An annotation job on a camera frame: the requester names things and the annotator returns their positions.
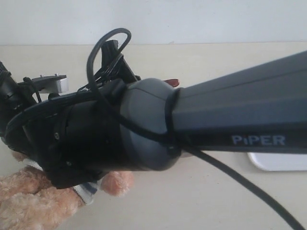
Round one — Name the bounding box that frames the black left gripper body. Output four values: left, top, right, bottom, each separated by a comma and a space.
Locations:
0, 79, 39, 154

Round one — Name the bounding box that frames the white rectangular plastic tray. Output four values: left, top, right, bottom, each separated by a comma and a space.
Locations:
247, 152, 307, 172

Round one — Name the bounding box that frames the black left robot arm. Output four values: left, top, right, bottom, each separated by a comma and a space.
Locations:
0, 63, 36, 156

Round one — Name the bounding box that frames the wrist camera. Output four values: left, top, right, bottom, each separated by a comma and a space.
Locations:
94, 40, 141, 86
19, 74, 69, 94

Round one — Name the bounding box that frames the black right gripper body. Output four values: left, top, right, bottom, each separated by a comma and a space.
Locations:
7, 92, 127, 189

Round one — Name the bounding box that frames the dark brown wooden spoon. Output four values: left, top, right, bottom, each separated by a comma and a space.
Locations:
164, 79, 180, 88

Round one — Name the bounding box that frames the tan teddy bear striped shirt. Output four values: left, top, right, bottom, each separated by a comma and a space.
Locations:
0, 151, 134, 230

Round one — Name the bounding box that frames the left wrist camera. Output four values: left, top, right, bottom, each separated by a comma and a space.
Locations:
19, 74, 69, 94

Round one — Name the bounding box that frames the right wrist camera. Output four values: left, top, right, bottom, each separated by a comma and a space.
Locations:
94, 40, 141, 86

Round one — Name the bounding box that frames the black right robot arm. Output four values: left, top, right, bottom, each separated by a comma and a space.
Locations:
4, 52, 307, 188

